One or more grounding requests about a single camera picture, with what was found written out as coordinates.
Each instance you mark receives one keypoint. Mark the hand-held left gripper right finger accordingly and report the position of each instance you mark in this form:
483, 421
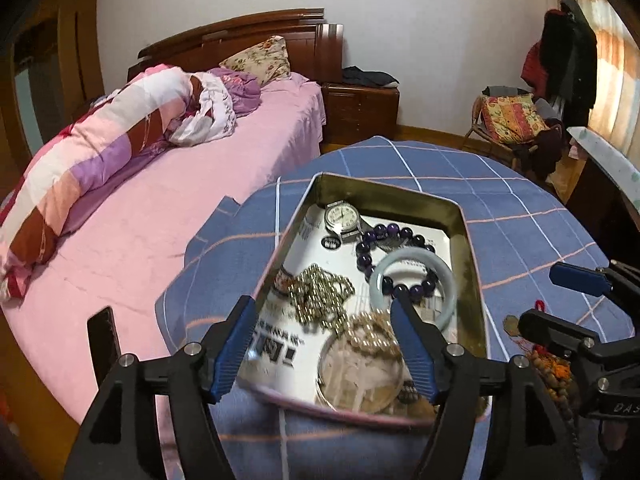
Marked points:
417, 355

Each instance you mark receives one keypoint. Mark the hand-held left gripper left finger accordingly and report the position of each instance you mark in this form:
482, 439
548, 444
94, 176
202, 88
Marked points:
232, 345

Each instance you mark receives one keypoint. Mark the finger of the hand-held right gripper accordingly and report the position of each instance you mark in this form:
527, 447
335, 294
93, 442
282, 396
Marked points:
547, 327
580, 279

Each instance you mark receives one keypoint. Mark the brass fan pendant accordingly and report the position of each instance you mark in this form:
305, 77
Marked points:
511, 325

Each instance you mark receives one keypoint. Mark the pale jade bangle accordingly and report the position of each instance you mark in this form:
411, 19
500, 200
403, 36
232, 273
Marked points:
447, 290

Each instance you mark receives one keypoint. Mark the rectangular metal tin box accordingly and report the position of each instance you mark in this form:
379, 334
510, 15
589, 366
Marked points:
470, 280

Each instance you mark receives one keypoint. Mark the silver bangle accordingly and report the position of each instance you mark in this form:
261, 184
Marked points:
322, 375

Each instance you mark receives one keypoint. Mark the silver wristwatch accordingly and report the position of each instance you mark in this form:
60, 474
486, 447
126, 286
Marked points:
341, 219

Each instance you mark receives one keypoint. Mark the printed paper liner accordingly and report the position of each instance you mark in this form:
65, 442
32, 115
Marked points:
290, 360

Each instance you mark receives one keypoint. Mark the wooden desk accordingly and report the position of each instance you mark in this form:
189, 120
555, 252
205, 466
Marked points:
595, 200

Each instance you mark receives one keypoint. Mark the blue checked tablecloth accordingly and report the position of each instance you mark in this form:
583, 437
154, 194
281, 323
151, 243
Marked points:
500, 200

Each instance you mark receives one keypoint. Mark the white patterned desk cloth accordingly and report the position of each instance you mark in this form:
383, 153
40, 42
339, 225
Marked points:
610, 160

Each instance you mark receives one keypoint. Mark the dark clothes pile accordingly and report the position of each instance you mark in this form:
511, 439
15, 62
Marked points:
545, 152

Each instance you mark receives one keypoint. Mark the bed with pink sheet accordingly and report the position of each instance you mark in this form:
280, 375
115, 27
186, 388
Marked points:
175, 200

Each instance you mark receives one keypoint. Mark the patterned orange cushion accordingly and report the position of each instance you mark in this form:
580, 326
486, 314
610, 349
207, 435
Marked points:
510, 117

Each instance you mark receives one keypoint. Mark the wooden chair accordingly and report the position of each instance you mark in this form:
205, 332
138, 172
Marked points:
475, 135

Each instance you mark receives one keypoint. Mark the orange checked curtain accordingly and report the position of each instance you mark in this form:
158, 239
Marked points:
615, 70

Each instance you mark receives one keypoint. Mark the hanging dark coats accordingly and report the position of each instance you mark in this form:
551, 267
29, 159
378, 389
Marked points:
570, 60

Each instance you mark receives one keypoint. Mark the pink striped quilt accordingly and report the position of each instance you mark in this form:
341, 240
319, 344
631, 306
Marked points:
100, 145

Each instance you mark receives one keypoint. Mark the wooden nightstand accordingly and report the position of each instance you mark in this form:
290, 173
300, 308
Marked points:
360, 112

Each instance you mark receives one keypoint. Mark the purple cloth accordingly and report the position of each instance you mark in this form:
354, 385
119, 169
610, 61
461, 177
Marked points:
245, 92

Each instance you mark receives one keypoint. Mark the dark folded clothes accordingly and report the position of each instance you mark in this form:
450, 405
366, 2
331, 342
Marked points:
367, 77

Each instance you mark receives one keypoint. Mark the floral pillow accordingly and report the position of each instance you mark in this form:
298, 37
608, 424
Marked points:
260, 60

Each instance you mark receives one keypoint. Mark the wooden headboard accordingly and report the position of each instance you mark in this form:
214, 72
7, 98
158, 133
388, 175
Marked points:
230, 35

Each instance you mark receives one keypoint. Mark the wooden wardrobe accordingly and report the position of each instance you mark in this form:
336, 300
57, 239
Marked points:
45, 70

